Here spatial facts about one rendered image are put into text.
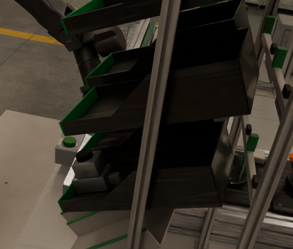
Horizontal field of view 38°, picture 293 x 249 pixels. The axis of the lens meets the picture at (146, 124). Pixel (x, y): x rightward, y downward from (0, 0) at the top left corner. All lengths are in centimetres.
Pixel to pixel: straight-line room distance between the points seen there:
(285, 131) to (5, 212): 86
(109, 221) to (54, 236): 28
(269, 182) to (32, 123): 110
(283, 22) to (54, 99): 190
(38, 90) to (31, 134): 201
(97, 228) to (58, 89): 266
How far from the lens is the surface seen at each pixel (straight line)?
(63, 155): 128
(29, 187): 130
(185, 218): 116
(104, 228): 92
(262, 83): 203
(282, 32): 218
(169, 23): 49
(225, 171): 67
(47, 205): 124
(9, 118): 159
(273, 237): 121
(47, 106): 330
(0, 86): 357
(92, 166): 73
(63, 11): 99
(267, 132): 173
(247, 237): 67
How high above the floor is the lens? 173
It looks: 33 degrees down
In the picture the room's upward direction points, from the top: 9 degrees clockwise
